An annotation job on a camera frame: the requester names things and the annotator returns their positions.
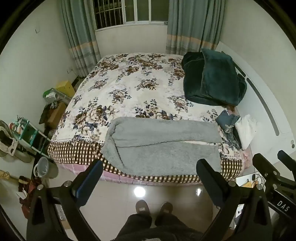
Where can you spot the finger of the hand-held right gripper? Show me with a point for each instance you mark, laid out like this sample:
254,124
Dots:
266,168
288,160

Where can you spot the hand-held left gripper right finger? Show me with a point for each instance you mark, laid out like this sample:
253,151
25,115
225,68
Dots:
209,183

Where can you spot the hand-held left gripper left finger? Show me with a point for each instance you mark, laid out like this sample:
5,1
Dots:
89,180

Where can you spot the grey fluffy pants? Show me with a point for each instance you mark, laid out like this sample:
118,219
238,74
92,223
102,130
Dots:
161,148

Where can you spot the white bedside table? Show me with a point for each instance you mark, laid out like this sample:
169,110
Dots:
248,183

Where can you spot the grey bucket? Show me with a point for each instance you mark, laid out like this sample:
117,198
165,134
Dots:
45,168

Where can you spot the grey slipper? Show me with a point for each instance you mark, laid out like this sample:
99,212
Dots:
143,206
166,207

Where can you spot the grey fringed scarf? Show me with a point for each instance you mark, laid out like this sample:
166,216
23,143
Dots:
227,126

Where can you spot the red patterned cloth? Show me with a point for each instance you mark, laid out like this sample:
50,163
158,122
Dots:
29,192

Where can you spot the white bed headboard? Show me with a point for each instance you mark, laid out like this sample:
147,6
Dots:
259,92

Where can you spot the person's legs in dark trousers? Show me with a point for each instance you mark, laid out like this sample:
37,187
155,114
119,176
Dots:
150,229

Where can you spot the teal shelf rack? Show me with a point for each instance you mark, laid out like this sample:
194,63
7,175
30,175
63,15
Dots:
27,134

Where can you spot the floor fan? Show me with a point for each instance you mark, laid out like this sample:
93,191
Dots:
9,143

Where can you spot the yellow box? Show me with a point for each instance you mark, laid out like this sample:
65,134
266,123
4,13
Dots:
66,89

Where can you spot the green and white packet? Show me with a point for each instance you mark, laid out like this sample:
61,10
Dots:
49,94

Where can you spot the floral printed blanket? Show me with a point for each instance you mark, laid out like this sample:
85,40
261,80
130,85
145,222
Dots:
129,92

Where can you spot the dark green blanket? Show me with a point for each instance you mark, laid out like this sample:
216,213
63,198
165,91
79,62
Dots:
212,78

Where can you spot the green striped curtain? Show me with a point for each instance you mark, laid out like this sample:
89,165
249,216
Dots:
192,25
78,34

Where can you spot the window with metal bars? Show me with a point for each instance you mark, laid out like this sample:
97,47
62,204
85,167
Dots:
129,12

